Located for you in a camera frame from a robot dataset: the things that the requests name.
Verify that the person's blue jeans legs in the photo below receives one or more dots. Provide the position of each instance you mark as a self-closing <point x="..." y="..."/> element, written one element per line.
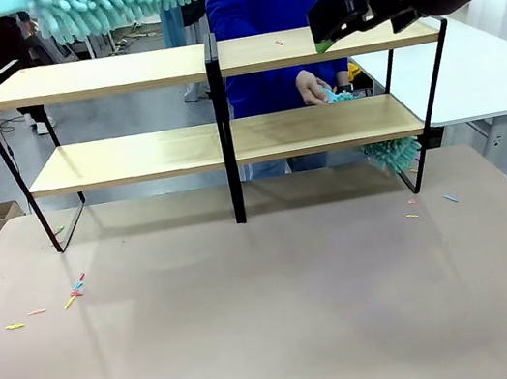
<point x="288" y="165"/>

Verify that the yellow paper scrap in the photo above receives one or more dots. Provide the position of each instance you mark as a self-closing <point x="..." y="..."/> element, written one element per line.
<point x="69" y="303"/>
<point x="412" y="216"/>
<point x="14" y="326"/>

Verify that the small teal chenille duster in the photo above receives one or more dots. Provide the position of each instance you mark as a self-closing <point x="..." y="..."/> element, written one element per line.
<point x="395" y="155"/>

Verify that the white side table wide top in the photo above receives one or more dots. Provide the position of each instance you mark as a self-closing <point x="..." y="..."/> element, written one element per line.
<point x="459" y="74"/>

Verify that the person's blue sweater torso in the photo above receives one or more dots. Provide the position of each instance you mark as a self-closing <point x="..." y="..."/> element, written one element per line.
<point x="271" y="9"/>

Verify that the person's right hand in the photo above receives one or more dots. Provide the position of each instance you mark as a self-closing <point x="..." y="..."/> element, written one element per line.
<point x="311" y="86"/>

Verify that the two-tier wooden shelf black frame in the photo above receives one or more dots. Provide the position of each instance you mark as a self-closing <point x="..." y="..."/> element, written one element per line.
<point x="226" y="145"/>

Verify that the bystander in light jeans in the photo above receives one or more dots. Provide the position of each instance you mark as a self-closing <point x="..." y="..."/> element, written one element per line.
<point x="185" y="39"/>

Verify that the black wristwatch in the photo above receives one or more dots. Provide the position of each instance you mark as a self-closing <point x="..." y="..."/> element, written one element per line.
<point x="344" y="88"/>

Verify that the bystander in dark trousers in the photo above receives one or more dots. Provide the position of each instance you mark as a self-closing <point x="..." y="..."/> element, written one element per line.
<point x="9" y="56"/>

